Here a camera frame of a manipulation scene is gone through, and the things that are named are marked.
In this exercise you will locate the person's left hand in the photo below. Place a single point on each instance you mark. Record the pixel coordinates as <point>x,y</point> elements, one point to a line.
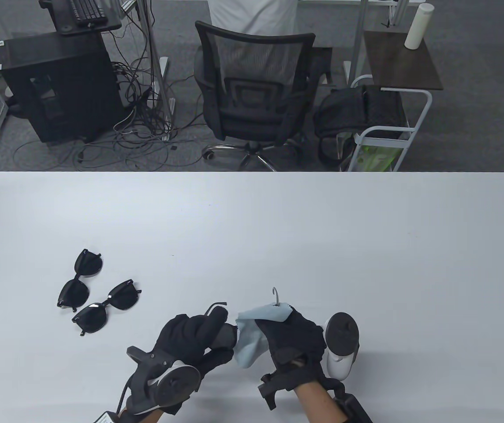
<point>190,335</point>

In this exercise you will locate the person's right hand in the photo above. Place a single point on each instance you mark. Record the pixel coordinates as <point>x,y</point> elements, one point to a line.
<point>296,343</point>

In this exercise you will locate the black sunglasses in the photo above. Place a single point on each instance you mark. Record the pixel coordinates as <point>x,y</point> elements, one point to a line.
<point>88,264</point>
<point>225,337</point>
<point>124,295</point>

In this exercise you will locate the grey and white controller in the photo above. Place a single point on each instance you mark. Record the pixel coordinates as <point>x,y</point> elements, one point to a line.
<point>342,332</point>
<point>177,387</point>

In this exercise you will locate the light blue cleaning cloth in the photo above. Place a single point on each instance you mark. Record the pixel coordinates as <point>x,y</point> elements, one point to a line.
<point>247,348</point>

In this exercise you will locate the person's left forearm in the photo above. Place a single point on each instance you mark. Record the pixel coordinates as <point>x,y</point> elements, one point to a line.
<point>146,417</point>

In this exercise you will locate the person's right forearm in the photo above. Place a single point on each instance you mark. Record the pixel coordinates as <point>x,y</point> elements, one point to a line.
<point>318,405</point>

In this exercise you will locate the green packet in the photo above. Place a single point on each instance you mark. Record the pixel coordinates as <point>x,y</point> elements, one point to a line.
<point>377,158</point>

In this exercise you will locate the black mesh office chair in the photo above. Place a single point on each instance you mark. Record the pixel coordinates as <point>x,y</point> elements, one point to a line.
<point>252,119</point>

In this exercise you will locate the black backpack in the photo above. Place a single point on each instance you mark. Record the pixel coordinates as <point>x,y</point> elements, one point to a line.
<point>349,110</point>

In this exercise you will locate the white desk leg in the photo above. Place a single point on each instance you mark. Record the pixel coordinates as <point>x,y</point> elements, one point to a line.
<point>157,66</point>

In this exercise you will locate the black computer tower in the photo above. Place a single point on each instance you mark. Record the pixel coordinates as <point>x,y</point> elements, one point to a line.
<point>57,88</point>

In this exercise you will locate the dark brown side table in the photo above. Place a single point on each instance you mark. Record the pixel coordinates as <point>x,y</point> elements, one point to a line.
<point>401,66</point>

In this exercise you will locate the white cylindrical bottle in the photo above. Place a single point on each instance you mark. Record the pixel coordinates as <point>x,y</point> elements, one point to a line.
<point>417,26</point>

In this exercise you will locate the black keyboard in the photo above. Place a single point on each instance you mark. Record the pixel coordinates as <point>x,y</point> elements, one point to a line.
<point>86,9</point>

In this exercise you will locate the black keyboard tray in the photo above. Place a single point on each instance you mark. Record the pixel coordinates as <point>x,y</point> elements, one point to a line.
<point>60,15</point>

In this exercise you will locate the white metal desk frame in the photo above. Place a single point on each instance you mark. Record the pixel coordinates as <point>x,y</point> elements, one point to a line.
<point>358,35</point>

